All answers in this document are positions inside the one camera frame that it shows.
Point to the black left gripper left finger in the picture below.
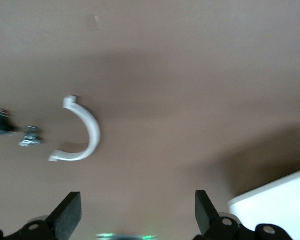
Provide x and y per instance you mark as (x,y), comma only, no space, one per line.
(65,220)

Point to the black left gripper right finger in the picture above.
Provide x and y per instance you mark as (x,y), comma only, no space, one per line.
(207,220)

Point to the white drawer cabinet housing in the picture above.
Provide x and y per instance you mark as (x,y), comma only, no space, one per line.
(277,207)

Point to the black contact block piece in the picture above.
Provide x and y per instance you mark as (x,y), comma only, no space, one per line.
(1,123)

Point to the small metal contact piece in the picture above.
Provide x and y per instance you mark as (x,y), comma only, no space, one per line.
(30,137)

